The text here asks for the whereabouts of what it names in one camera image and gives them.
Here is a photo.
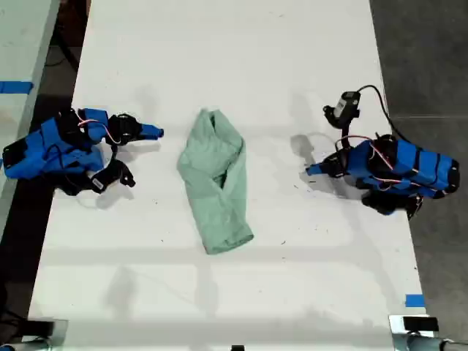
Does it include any pale green T-shirt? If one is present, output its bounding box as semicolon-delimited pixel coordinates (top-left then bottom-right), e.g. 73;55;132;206
176;107;254;255

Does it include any long blue tape strip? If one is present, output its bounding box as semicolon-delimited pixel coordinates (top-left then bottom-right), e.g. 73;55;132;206
0;80;34;94

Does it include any pale side table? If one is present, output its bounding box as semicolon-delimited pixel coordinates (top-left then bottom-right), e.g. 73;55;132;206
0;0;61;235

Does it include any short blue tape strip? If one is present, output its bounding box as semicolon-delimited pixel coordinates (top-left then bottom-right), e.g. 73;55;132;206
404;293;426;309

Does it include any metal table clamp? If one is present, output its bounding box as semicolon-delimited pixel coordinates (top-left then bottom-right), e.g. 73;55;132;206
21;318;69;345
388;314;441;351

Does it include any red and white wire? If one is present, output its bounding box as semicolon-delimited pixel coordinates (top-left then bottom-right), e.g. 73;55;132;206
368;140;421;192
78;118;124;144

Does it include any black camera stalk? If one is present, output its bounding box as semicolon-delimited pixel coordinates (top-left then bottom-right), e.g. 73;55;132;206
104;143;122;165
339;124;352;151

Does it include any black camera box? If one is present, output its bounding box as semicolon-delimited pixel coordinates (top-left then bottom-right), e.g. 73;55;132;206
87;159;137;195
322;91;362;129

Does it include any black camera cable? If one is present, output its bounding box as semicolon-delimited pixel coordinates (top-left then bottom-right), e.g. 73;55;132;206
356;84;399;138
54;174;97;197

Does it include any black floor cable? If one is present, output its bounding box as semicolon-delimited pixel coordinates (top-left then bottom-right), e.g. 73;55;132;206
45;34;80;69

